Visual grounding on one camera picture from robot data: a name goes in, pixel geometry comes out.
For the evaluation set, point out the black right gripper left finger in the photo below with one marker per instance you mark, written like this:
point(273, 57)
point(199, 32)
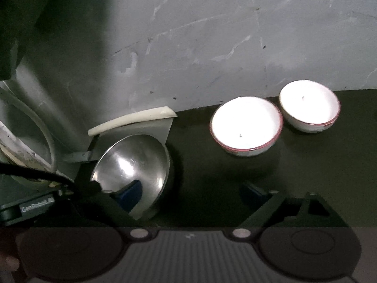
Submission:
point(95, 208)

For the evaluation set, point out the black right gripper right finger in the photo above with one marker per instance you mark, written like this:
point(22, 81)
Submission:
point(277, 208)

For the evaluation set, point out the stainless steel bowl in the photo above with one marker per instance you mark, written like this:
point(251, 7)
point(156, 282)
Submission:
point(141, 157)

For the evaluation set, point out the white bowl red rim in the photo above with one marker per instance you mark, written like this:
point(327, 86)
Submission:
point(309, 106)
point(246, 126)

